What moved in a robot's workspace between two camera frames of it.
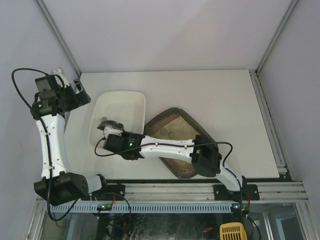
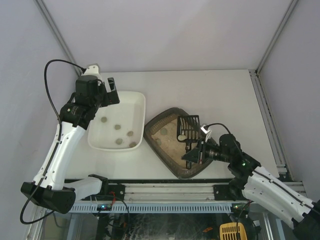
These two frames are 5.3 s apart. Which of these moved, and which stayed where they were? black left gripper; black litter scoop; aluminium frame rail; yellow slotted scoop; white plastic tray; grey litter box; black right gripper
Moved: black litter scoop; black left gripper; black right gripper
Stayed: aluminium frame rail; yellow slotted scoop; white plastic tray; grey litter box
